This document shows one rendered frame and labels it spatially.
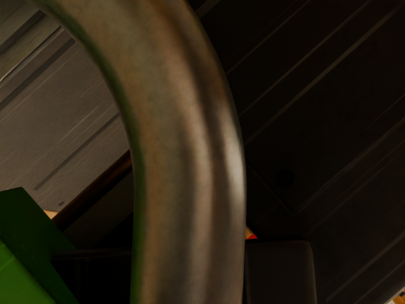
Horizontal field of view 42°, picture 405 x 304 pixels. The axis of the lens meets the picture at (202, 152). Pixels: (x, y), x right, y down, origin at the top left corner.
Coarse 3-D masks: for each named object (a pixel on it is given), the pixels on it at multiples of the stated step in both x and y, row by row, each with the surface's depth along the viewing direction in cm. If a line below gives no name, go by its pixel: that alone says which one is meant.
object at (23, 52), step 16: (0, 0) 18; (16, 0) 18; (0, 16) 18; (16, 16) 18; (32, 16) 18; (48, 16) 18; (0, 32) 18; (16, 32) 18; (32, 32) 18; (48, 32) 18; (0, 48) 18; (16, 48) 18; (32, 48) 18; (0, 64) 18; (16, 64) 18; (0, 80) 18
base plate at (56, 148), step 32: (64, 32) 51; (32, 64) 52; (64, 64) 55; (0, 96) 52; (32, 96) 56; (64, 96) 60; (96, 96) 65; (0, 128) 56; (32, 128) 61; (64, 128) 66; (96, 128) 71; (0, 160) 61; (32, 160) 66; (64, 160) 72; (96, 160) 80; (32, 192) 73; (64, 192) 81
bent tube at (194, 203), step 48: (48, 0) 13; (96, 0) 13; (144, 0) 13; (96, 48) 13; (144, 48) 13; (192, 48) 13; (144, 96) 13; (192, 96) 13; (144, 144) 13; (192, 144) 13; (240, 144) 14; (144, 192) 13; (192, 192) 13; (240, 192) 13; (144, 240) 13; (192, 240) 13; (240, 240) 13; (144, 288) 13; (192, 288) 13; (240, 288) 14
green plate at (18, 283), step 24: (0, 192) 22; (24, 192) 24; (0, 216) 20; (24, 216) 22; (0, 240) 16; (24, 240) 21; (48, 240) 23; (0, 264) 16; (24, 264) 16; (48, 264) 21; (0, 288) 16; (24, 288) 16; (48, 288) 17
